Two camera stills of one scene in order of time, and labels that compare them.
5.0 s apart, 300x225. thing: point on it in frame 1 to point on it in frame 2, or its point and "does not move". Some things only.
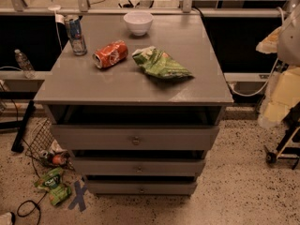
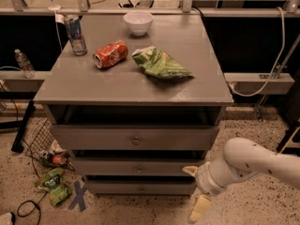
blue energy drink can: x=74 y=32 does not move
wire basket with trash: x=44 y=147 does not move
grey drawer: x=141 y=166 does not move
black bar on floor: x=18 y=146 does not move
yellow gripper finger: x=269 y=44 to x=192 y=170
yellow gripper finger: x=286 y=94 to x=202 y=203
